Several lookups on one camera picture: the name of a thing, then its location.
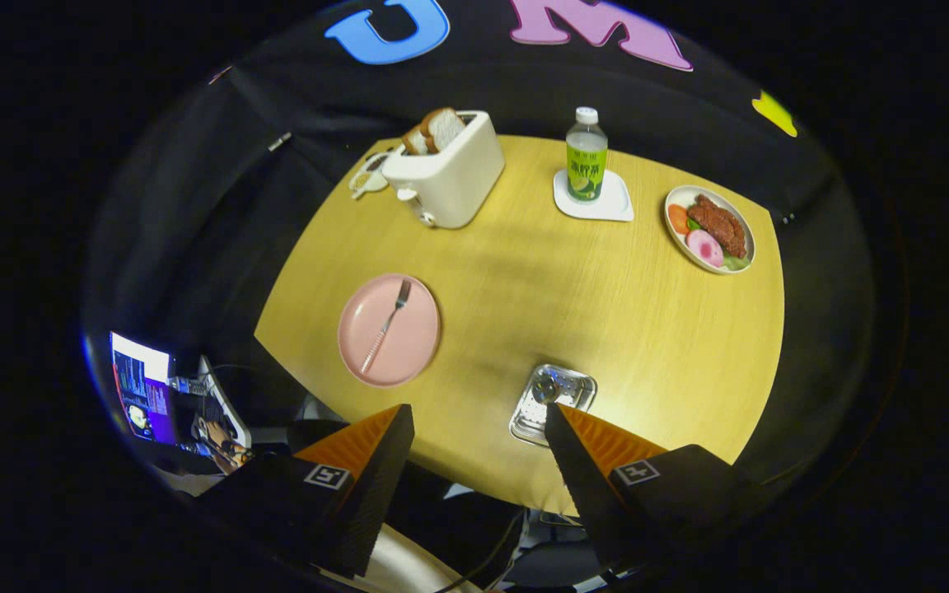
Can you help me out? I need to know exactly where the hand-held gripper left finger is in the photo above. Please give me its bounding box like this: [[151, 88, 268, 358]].
[[199, 404, 415, 579]]

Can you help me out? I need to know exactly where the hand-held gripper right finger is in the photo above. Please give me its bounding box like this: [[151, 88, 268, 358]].
[[545, 402, 772, 569]]

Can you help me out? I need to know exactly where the red checked handle fork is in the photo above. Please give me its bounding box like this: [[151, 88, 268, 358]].
[[359, 279, 414, 376]]

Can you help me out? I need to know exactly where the person's white clothing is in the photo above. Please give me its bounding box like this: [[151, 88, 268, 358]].
[[322, 523, 484, 593]]

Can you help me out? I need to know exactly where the pink round plate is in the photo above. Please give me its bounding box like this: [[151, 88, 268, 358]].
[[337, 273, 442, 388]]

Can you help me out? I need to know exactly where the orange and black object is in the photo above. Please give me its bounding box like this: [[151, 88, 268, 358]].
[[194, 416, 249, 462]]

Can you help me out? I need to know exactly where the computer monitor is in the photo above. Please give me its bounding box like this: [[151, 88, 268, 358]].
[[110, 332, 176, 447]]

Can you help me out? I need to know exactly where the white oval food plate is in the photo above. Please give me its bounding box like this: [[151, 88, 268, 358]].
[[663, 185, 756, 274]]

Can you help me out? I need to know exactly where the white square coaster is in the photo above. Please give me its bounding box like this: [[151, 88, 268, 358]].
[[553, 169, 635, 222]]

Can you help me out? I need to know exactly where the brown meat patty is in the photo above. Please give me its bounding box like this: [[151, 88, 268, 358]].
[[686, 194, 748, 259]]

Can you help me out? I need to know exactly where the white divided sauce dish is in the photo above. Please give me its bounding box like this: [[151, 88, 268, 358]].
[[348, 151, 393, 201]]

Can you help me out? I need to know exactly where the green label drink bottle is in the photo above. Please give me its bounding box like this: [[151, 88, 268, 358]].
[[566, 106, 609, 203]]

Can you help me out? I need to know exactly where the white toaster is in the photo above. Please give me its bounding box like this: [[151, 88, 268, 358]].
[[381, 110, 506, 230]]

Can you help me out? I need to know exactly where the metal wire cutlery basket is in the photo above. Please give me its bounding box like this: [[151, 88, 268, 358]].
[[509, 363, 597, 448]]

